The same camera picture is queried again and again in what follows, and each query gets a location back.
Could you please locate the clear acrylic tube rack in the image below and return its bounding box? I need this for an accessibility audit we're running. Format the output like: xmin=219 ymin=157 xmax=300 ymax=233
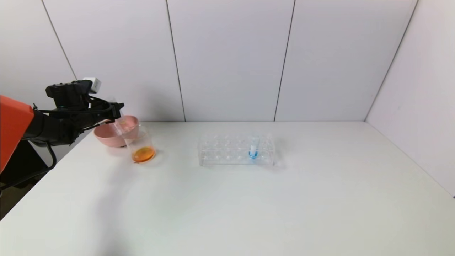
xmin=198 ymin=132 xmax=276 ymax=167

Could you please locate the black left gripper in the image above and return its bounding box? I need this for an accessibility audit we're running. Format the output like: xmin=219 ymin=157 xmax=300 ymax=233
xmin=79 ymin=102 xmax=125 ymax=130

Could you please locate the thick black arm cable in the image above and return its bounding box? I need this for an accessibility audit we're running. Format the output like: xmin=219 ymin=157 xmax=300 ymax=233
xmin=0 ymin=142 xmax=58 ymax=190

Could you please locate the test tube with blue pigment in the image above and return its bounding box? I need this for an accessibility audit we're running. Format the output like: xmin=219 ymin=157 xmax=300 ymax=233
xmin=248 ymin=135 xmax=259 ymax=160

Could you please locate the pink plastic bowl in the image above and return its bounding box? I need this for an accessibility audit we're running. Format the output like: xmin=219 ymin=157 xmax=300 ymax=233
xmin=94 ymin=115 xmax=140 ymax=148

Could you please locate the clear glass beaker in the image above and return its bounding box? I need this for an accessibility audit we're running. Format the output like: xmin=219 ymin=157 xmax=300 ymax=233
xmin=123 ymin=124 xmax=157 ymax=164

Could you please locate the test tube with yellow pigment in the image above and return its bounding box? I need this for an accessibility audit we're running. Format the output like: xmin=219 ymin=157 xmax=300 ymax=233
xmin=113 ymin=113 xmax=128 ymax=136

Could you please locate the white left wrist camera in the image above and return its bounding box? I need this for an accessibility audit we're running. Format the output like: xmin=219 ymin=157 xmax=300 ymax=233
xmin=82 ymin=77 xmax=102 ymax=94

